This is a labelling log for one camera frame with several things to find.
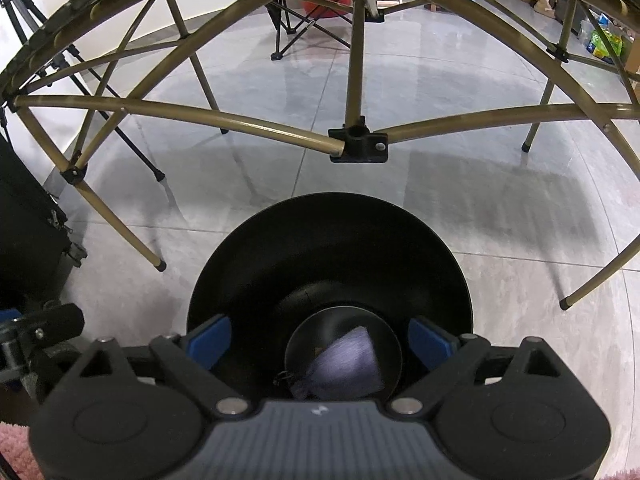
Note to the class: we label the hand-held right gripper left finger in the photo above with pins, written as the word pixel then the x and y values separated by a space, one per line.
pixel 212 337

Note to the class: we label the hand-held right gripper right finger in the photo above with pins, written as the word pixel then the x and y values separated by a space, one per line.
pixel 430 340

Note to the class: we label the black round bin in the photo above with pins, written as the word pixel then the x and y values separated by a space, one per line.
pixel 250 260

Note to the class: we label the black equipment case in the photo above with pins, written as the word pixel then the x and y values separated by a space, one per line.
pixel 25 220

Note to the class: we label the pink fluffy rug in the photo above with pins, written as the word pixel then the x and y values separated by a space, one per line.
pixel 12 447

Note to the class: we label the black tripod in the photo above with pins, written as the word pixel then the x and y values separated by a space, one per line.
pixel 135 152

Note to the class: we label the tan folding table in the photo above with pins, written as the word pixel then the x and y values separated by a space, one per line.
pixel 225 120

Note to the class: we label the black folding chair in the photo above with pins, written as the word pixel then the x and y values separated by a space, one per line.
pixel 280 35

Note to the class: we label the green pet food bag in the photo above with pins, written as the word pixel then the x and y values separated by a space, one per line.
pixel 605 42

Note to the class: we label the red bucket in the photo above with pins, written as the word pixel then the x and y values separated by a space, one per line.
pixel 330 2

